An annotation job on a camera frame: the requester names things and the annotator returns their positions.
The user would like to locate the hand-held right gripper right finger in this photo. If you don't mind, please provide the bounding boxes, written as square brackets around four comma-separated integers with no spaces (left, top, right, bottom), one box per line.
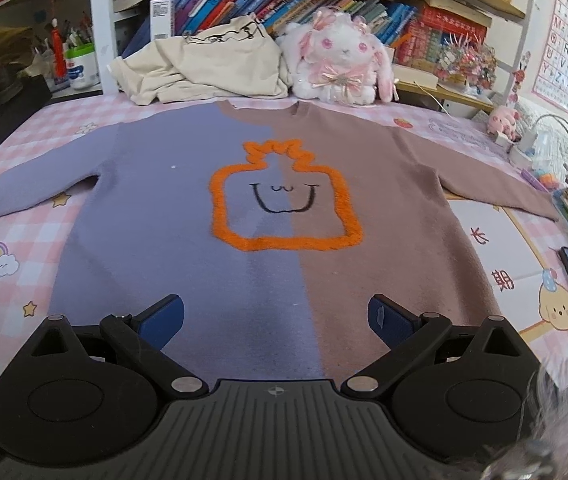
[341,294,537,399]

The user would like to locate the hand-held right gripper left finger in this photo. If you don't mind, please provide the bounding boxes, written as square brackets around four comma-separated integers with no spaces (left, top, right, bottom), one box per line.
[26,294,210,400]

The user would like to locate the purple and pink sweater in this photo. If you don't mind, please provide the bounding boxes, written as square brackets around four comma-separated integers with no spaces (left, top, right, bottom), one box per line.
[0,100,562,381]

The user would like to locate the grey fur sleeve cuff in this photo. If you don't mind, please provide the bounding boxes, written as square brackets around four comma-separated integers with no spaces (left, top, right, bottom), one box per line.
[479,360,568,480]

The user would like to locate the small pink pig plush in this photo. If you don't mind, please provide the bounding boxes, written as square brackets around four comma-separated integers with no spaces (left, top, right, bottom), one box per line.
[486,105,520,141]

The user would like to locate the black bag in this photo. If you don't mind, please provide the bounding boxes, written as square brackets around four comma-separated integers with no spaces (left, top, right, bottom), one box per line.
[0,75,52,181]

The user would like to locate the cream printed cloth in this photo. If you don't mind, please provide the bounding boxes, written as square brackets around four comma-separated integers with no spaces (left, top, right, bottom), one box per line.
[111,15,292,106]

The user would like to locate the white labelled tub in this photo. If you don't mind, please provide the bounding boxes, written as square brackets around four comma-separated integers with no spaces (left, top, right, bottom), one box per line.
[64,42,101,91]

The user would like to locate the white and pink bunny plush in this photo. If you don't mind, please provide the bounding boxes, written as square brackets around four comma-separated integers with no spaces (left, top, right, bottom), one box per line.
[279,7,400,106]

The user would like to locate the colourful bead flower decoration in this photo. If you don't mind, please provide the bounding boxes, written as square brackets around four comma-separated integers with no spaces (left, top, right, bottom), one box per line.
[434,35,497,93]

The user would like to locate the red hanging tassel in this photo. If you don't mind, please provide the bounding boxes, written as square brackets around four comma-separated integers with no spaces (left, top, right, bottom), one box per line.
[51,19,67,78]

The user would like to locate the row of red books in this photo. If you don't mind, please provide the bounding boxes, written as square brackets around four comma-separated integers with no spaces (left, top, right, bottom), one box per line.
[396,2,487,73]

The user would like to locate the white product box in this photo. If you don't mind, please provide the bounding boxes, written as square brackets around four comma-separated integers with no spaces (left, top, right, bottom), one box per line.
[150,0,175,41]

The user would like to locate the white and wooden bookshelf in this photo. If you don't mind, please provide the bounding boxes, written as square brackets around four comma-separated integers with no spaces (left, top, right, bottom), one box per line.
[89,0,540,111]

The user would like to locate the cartoon wall sticker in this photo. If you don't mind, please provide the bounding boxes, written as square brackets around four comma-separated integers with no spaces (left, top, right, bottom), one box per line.
[511,52,533,111]

